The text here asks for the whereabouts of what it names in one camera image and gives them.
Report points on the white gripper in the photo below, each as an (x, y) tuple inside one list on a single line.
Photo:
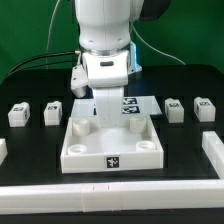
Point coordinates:
[(107, 72)]

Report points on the white square table top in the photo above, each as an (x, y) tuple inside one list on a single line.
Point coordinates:
[(89, 148)]

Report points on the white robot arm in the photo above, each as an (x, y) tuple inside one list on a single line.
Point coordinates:
[(105, 26)]

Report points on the white sheet with markers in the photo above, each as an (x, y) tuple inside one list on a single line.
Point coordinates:
[(131, 105)]

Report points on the white left block piece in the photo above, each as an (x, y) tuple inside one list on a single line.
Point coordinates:
[(3, 150)]

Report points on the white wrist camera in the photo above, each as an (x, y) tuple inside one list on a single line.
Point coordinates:
[(79, 81)]

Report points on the white front fence rail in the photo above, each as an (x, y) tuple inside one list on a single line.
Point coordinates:
[(118, 196)]

